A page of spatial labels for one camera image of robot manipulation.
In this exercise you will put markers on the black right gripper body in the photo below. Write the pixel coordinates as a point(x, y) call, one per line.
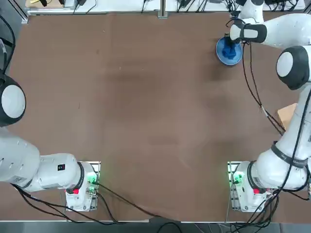
point(235, 43)

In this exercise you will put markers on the blue cloth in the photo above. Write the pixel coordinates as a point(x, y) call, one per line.
point(229, 52)

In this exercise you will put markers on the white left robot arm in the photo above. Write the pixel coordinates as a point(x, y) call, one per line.
point(48, 172)

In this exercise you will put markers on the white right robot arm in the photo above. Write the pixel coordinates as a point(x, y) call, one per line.
point(286, 31)

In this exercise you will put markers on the light blue plastic plate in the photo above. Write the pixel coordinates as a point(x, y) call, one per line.
point(239, 57)

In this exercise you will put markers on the wooden cup rack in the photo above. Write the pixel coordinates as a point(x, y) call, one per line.
point(285, 114)

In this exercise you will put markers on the small black power adapter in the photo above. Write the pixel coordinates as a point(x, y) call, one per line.
point(80, 2)

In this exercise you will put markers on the brown cardboard piece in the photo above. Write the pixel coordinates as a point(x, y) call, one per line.
point(34, 2)

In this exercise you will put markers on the aluminium frame post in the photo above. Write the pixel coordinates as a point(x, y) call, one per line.
point(162, 8)

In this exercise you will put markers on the metal base plate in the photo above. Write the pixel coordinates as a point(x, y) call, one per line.
point(97, 166)
point(230, 170)

